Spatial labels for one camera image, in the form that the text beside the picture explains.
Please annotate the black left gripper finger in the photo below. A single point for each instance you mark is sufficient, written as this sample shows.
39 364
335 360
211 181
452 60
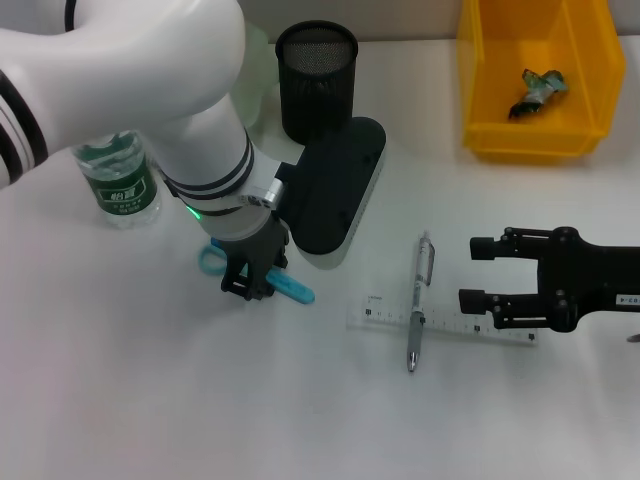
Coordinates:
236 289
262 290

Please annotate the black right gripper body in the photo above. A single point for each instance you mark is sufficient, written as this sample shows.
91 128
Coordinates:
590 285

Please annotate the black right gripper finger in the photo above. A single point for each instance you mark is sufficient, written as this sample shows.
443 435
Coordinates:
482 248
472 300

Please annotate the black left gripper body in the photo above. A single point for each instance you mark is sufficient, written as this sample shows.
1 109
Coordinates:
255 250

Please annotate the blue capped scissors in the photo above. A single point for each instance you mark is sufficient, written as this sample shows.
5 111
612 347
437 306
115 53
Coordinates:
295 292

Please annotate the silver ballpoint pen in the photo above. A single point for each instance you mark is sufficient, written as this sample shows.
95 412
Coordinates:
422 270

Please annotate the clear water bottle green label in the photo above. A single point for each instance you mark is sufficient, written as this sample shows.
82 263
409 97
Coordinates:
120 190

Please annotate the green plastic wrapper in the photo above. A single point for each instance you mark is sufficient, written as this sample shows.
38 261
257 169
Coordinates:
537 90

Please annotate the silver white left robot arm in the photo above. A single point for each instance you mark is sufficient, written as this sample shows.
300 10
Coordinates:
150 75

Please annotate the transparent plastic ruler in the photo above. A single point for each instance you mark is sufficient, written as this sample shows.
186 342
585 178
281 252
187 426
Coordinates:
385 312

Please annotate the green translucent fruit bowl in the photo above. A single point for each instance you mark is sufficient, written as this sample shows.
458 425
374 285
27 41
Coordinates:
257 65

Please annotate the black mesh pen holder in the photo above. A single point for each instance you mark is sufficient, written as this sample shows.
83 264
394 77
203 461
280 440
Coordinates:
317 75

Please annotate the yellow plastic bin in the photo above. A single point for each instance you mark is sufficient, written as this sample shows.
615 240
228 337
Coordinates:
500 100

